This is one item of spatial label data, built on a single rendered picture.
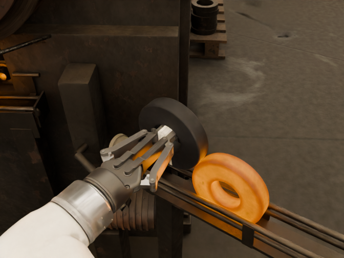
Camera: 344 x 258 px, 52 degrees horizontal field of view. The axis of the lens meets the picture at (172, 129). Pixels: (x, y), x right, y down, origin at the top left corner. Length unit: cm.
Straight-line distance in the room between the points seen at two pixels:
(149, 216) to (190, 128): 36
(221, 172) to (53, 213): 30
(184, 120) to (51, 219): 27
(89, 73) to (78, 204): 43
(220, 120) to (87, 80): 125
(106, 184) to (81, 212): 6
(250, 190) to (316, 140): 139
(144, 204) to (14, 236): 46
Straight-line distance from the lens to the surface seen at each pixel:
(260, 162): 179
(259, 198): 64
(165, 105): 64
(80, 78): 87
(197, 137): 63
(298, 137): 199
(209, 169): 66
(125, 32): 90
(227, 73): 242
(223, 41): 253
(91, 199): 54
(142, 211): 92
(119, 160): 61
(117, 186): 56
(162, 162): 61
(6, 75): 106
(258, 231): 67
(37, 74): 99
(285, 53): 277
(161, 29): 91
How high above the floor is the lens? 125
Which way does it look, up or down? 40 degrees down
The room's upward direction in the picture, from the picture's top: straight up
